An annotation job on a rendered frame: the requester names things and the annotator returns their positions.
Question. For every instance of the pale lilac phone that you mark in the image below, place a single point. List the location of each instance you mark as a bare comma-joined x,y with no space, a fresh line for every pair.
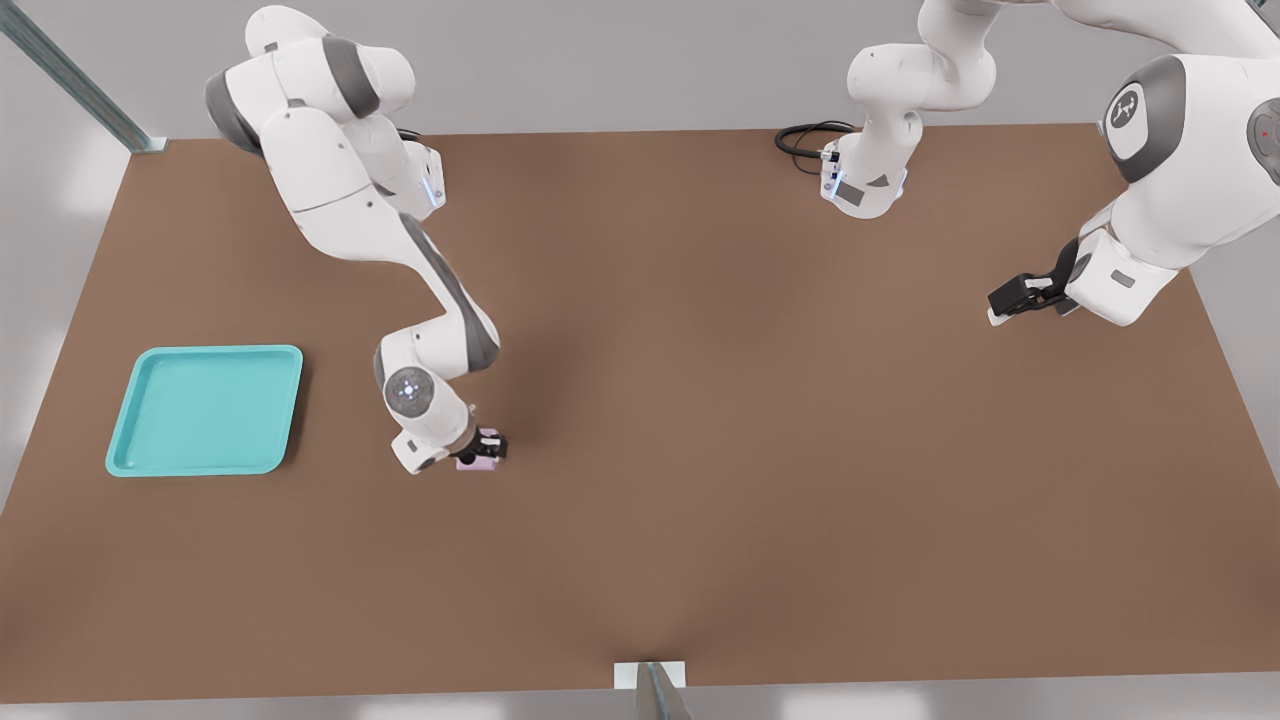
476,462

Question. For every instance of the pale blue-green tray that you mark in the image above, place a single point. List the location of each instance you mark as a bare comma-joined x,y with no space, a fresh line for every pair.
205,410

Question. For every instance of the silver frame post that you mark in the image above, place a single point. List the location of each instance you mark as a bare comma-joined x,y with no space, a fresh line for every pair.
655,690
75,75

